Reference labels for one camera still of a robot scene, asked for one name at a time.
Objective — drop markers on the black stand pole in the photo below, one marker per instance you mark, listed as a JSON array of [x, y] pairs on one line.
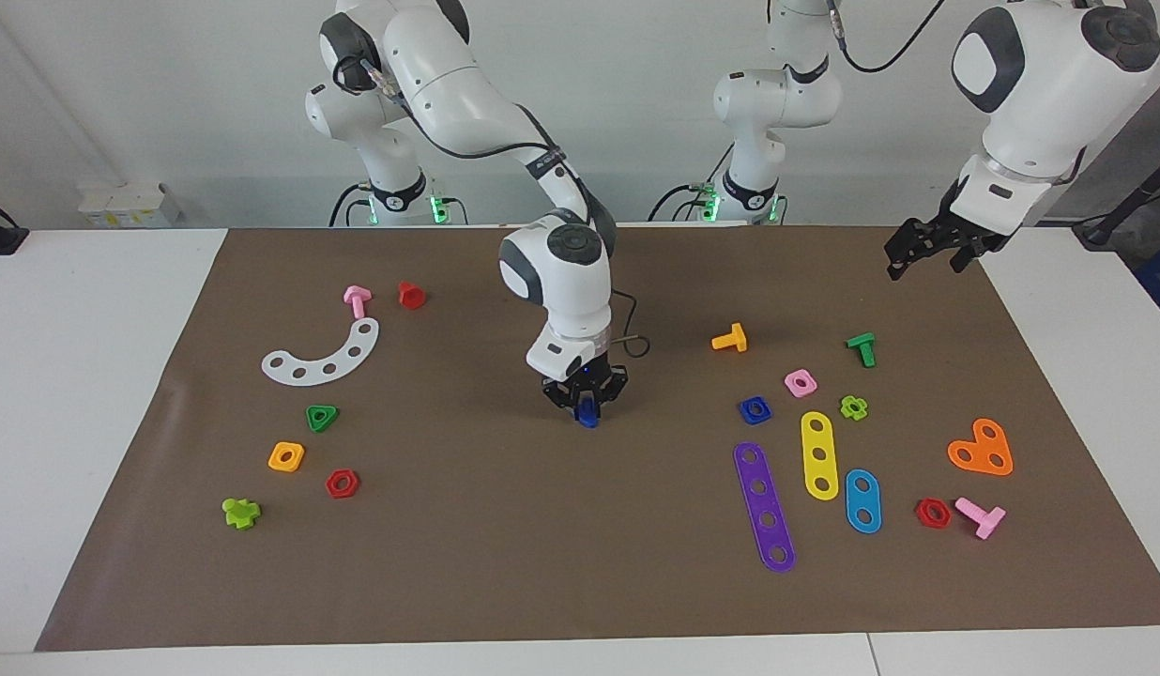
[[1129, 202]]

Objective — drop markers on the lime flower toy nut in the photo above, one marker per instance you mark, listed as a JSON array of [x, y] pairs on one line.
[[847, 402]]

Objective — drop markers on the green triangle toy nut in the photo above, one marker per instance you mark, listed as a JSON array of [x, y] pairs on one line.
[[315, 425]]

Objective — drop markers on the orange square toy nut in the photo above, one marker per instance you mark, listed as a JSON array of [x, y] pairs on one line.
[[274, 464]]

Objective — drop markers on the white background box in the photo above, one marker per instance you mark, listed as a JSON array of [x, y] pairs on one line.
[[129, 205]]

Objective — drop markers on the purple four-hole strip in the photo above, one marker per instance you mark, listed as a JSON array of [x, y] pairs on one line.
[[755, 472]]

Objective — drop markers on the brown table mat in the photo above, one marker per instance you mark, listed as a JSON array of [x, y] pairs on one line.
[[542, 545]]

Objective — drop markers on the orange heart hole plate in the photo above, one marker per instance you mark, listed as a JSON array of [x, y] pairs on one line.
[[982, 449]]

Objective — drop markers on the blue toy screw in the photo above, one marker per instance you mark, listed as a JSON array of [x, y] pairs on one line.
[[589, 415]]

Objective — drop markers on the pink toy screw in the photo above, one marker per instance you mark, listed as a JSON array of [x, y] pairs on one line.
[[988, 521], [357, 300]]

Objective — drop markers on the red toy screw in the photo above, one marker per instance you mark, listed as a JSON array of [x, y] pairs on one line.
[[411, 297]]

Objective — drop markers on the yellow three-hole strip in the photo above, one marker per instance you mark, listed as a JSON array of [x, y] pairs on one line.
[[817, 440]]

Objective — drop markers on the white curved hole strip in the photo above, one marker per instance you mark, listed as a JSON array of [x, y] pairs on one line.
[[314, 373]]

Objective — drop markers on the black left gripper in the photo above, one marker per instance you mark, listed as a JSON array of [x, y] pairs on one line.
[[955, 233]]

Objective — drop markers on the lime green toy screw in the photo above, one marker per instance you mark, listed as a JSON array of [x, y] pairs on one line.
[[240, 514]]

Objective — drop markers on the blue two-hole strip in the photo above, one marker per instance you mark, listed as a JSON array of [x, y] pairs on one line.
[[862, 500]]

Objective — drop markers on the red hexagon toy nut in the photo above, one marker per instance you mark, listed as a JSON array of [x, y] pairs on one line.
[[922, 514], [330, 484]]

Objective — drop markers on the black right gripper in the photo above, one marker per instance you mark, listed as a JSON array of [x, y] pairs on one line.
[[589, 380]]

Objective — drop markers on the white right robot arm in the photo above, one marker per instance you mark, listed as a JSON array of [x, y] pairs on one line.
[[449, 84]]

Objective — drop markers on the pink square toy nut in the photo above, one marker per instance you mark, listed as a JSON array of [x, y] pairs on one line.
[[792, 389]]

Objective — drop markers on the blue square toy nut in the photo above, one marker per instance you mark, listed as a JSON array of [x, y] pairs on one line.
[[744, 413]]

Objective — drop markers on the orange toy screw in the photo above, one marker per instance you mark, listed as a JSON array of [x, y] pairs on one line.
[[735, 340]]

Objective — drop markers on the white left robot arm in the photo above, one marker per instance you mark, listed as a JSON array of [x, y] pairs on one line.
[[1040, 66]]

